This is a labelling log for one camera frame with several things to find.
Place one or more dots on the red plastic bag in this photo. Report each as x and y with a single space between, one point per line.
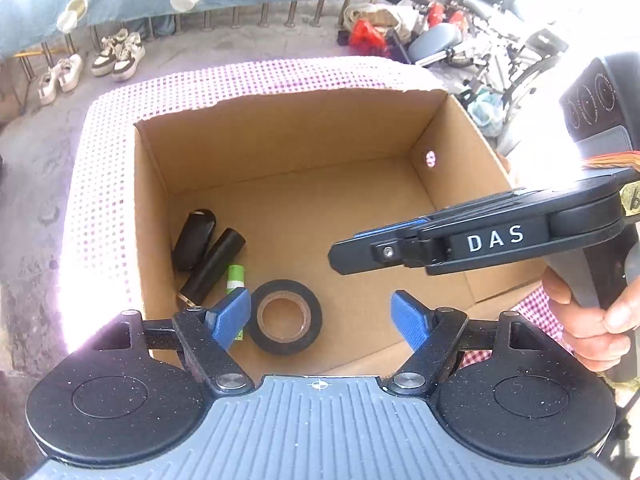
367 35

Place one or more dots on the green cylindrical tube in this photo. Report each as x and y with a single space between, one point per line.
235 277

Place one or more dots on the yellow stick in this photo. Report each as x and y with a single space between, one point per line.
40 53

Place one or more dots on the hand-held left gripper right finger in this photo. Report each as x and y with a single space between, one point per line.
410 322

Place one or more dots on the black cylinder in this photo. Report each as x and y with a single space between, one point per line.
215 265

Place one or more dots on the brown cardboard box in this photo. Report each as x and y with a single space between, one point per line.
300 200

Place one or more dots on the beige bag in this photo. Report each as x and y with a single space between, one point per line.
375 15

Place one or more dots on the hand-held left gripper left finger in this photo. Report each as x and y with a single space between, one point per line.
230 317

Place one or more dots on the wheelchair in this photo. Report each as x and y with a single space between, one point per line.
492 7

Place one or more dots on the person's right hand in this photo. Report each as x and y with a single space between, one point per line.
590 335

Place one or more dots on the pale blue plastic bag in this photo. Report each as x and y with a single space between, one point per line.
487 110

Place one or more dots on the black tape roll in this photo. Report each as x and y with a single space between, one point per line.
282 345

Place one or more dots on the white brown sneaker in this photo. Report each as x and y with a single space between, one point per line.
130 57
107 52

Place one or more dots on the red checkered tablecloth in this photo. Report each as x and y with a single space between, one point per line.
200 80

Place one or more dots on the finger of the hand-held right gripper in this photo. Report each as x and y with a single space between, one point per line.
360 257
395 229

